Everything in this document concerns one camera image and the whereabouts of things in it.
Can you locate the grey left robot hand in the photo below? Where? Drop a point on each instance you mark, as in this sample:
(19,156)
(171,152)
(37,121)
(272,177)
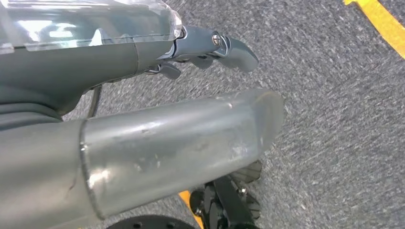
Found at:
(158,151)

